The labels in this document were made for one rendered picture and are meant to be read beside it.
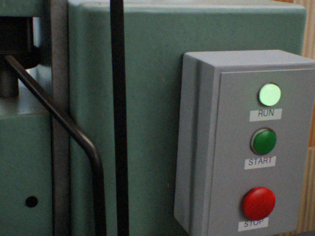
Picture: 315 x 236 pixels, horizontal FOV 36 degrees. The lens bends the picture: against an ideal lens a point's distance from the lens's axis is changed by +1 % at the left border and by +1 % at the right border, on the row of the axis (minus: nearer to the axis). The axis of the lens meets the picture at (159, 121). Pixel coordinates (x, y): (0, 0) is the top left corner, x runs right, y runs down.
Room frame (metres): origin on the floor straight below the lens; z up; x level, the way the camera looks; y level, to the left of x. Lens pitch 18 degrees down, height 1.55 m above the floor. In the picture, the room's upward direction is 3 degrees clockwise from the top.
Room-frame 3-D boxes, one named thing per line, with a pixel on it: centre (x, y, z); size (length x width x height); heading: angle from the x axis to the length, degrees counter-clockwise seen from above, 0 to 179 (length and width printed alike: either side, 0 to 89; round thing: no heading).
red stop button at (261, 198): (0.38, -0.09, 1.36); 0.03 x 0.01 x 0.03; 113
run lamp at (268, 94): (0.38, -0.09, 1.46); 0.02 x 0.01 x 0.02; 113
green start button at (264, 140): (0.38, -0.09, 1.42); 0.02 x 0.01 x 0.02; 113
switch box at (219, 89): (0.41, -0.07, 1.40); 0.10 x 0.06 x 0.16; 113
